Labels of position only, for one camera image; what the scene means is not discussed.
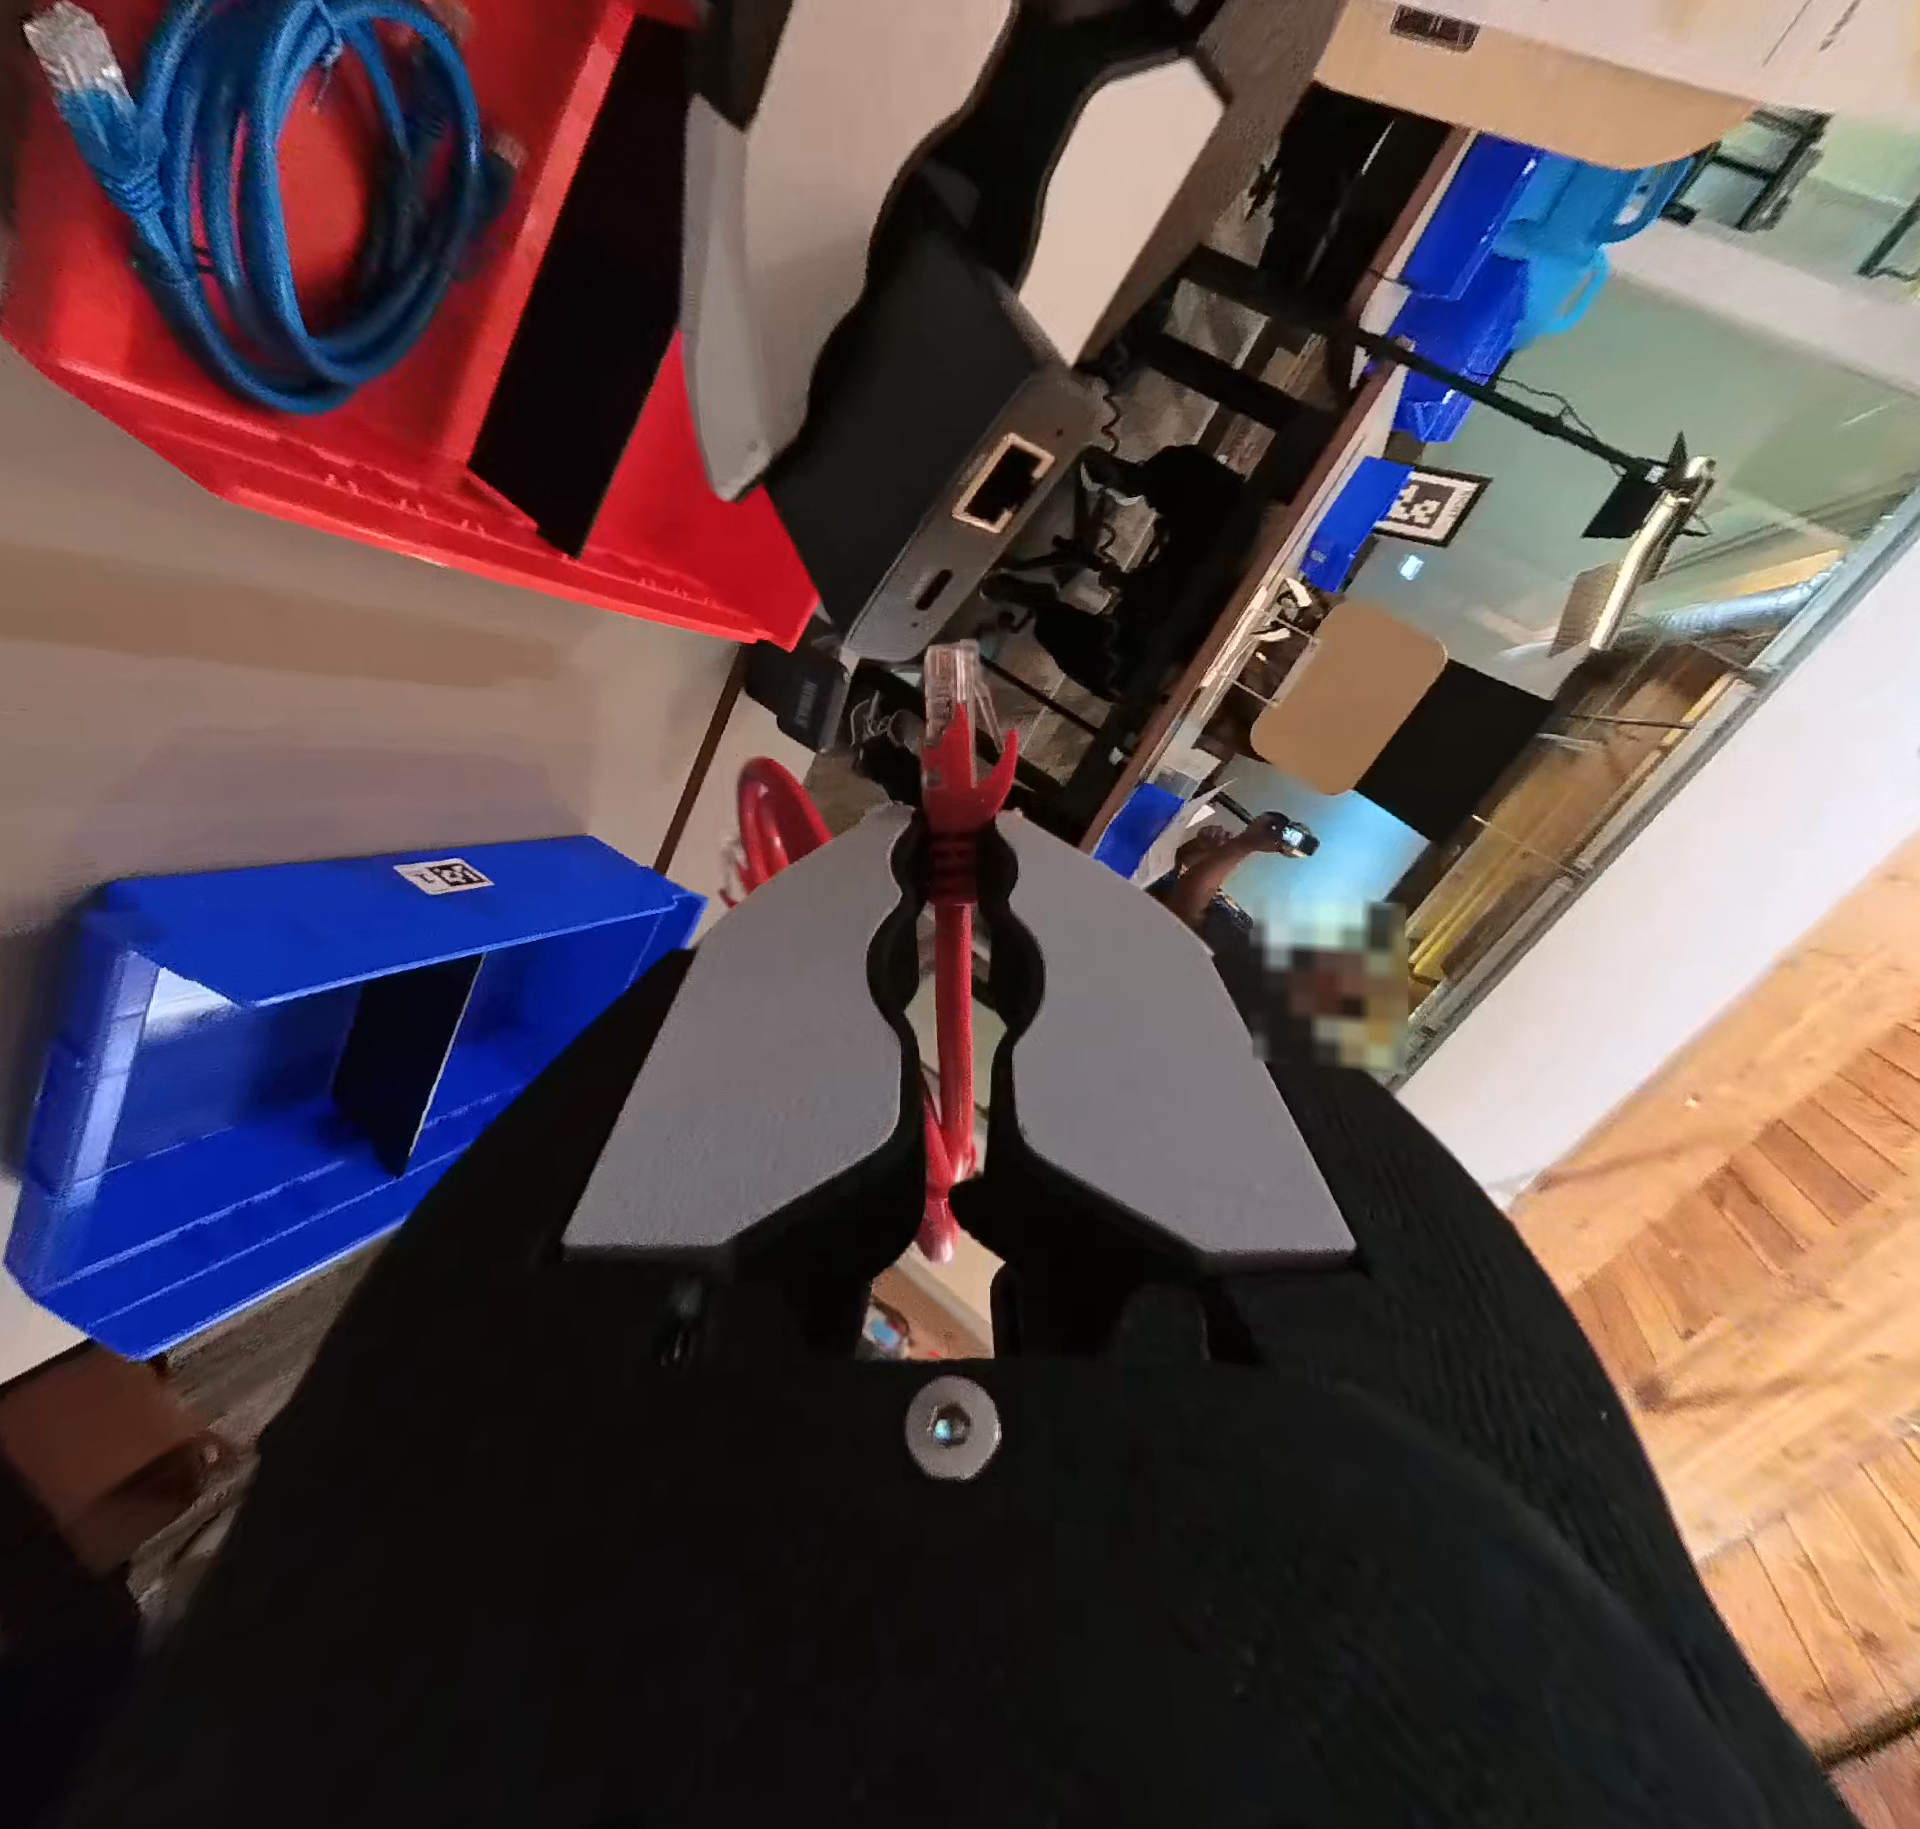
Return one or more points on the black white marker tag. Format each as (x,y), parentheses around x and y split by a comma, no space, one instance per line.
(1431,504)

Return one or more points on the white tag sticker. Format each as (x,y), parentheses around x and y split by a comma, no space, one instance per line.
(446,877)

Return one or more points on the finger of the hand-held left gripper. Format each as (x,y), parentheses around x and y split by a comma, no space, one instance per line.
(841,58)
(1141,148)

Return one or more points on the pile of blue storage bins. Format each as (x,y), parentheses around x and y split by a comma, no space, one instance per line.
(1500,254)

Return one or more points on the black office chair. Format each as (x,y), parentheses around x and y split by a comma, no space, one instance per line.
(1186,508)

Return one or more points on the beige desk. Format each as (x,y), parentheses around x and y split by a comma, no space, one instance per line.
(301,721)

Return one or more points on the blue plastic bin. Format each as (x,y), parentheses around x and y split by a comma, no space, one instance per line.
(226,1230)

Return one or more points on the printed cardboard box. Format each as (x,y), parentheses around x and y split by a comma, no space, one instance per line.
(1576,89)

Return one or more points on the small black box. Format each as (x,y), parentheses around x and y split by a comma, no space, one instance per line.
(796,690)

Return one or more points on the small blue storage bin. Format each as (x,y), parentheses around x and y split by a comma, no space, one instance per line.
(1146,825)

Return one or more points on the tan rounded board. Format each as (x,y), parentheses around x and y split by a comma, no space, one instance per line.
(1351,697)

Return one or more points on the red plastic bin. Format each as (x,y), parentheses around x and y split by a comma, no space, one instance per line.
(390,456)

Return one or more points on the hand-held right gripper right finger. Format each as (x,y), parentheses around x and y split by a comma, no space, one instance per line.
(1156,1094)

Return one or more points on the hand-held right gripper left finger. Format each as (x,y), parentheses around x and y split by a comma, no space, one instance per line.
(735,1094)

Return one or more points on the black ethernet adapter box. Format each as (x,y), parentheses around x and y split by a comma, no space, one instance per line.
(915,403)

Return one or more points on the black bin divider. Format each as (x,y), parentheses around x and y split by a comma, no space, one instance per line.
(577,313)
(397,1064)

